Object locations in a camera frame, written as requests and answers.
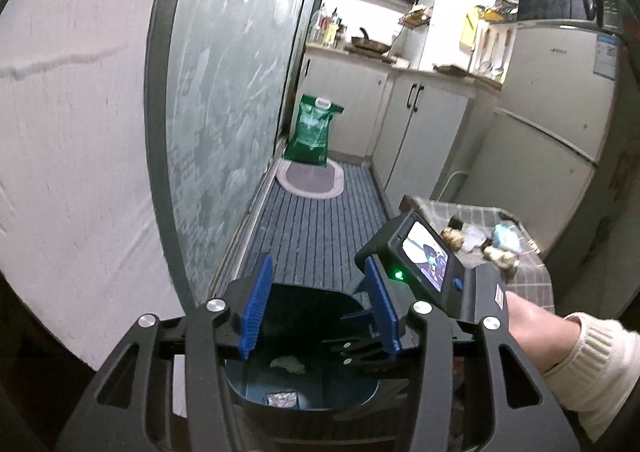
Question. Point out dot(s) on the oval grey pink mat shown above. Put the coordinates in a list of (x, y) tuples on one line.
[(310, 181)]

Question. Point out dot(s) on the silver foil wrapper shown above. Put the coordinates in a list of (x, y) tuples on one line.
[(282, 400)]

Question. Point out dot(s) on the green rice bag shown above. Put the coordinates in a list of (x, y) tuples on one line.
[(310, 140)]

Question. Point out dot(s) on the right hand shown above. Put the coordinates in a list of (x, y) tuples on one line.
[(547, 339)]

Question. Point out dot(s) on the camera screen box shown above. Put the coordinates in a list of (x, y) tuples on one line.
[(411, 252)]

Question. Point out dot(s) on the brown nut shell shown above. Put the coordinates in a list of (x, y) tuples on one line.
[(503, 259), (453, 238)]

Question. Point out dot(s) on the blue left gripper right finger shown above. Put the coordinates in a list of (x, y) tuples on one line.
[(384, 313)]

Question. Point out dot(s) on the grey checkered tablecloth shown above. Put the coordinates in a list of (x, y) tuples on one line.
[(481, 235)]

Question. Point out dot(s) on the white refrigerator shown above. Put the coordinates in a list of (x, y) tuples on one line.
[(547, 133)]

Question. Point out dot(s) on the cream knit sleeve forearm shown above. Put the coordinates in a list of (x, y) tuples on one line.
[(599, 376)]

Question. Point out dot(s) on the white tissue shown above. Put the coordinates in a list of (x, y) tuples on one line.
[(289, 364)]

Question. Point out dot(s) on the black trash bin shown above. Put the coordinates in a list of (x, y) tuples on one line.
[(296, 320)]

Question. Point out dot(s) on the frosted sliding glass door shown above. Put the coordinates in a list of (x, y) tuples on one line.
[(218, 74)]

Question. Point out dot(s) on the white kitchen cabinet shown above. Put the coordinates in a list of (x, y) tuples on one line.
[(419, 130)]

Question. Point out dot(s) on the frying pan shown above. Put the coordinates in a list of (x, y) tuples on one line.
[(366, 43)]

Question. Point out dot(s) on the striped blue floor mat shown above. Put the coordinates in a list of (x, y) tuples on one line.
[(313, 242)]

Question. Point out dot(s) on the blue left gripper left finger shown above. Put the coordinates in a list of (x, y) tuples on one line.
[(255, 294)]

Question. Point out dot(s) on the blue tissue pack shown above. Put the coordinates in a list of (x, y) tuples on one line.
[(505, 236)]

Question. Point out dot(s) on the condiment bottles group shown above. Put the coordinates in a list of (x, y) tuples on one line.
[(326, 29)]

